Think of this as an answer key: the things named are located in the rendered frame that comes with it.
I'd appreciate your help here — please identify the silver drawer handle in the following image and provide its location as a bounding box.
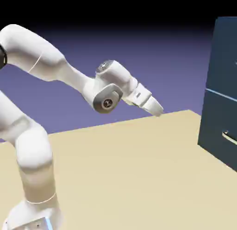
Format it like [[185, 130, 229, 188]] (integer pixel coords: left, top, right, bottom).
[[222, 130, 237, 146]]

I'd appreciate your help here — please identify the dark blue cabinet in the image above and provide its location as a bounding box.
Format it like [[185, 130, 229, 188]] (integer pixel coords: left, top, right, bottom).
[[197, 16, 237, 173]]

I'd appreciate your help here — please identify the dark blue drawer front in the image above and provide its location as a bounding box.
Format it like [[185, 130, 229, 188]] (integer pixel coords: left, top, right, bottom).
[[206, 17, 237, 102], [197, 89, 237, 173]]

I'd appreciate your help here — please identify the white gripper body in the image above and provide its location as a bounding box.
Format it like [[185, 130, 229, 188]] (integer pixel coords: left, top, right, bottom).
[[142, 96, 164, 117]]

